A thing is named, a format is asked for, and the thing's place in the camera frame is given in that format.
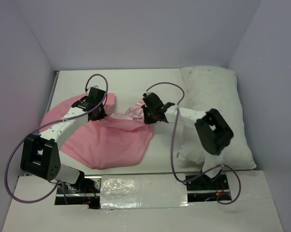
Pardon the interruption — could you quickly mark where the pink pillowcase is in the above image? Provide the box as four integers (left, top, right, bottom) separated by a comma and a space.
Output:
40, 93, 154, 171

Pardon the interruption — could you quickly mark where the white pillow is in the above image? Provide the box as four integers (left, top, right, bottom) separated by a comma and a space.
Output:
180, 66, 257, 170

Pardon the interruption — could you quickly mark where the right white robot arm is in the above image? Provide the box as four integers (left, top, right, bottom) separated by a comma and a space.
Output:
142, 92, 233, 189

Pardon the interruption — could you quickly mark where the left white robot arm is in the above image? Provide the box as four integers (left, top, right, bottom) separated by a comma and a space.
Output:
20, 87, 107, 193

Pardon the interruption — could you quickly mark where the silver tape patch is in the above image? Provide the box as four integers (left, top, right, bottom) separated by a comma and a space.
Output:
100, 174, 189, 210

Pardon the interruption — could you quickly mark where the white foam board front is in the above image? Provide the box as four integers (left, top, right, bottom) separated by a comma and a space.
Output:
0, 169, 288, 232

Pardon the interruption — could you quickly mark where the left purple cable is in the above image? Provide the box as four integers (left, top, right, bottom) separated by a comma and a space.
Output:
4, 73, 109, 203

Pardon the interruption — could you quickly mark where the purple cable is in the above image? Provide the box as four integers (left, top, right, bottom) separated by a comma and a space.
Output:
145, 82, 242, 205
4, 73, 109, 203

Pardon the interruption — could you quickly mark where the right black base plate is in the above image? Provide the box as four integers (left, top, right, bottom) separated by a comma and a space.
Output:
187, 174, 232, 203

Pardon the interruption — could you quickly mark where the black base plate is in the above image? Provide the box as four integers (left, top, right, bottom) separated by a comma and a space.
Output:
187, 174, 232, 203
55, 175, 102, 209

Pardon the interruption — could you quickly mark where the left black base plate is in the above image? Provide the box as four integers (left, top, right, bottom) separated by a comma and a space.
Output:
55, 175, 102, 209

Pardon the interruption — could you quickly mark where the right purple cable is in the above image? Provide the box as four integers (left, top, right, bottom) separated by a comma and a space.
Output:
145, 82, 242, 205

